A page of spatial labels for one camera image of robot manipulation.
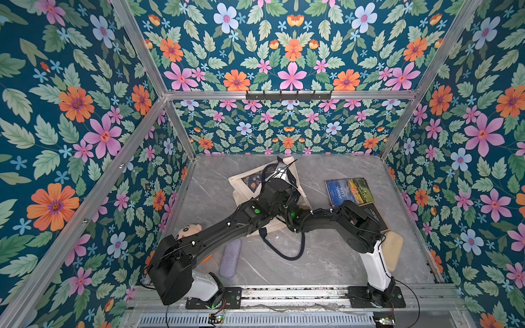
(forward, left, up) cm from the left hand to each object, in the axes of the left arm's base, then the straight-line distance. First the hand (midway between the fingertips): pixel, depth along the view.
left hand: (284, 178), depth 78 cm
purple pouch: (-22, +23, -22) cm, 39 cm away
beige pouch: (-23, -43, -22) cm, 53 cm away
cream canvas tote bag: (-10, +4, -16) cm, 20 cm away
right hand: (+7, +6, -16) cm, 18 cm away
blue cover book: (+7, -34, -22) cm, 42 cm away
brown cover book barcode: (-6, -41, -22) cm, 47 cm away
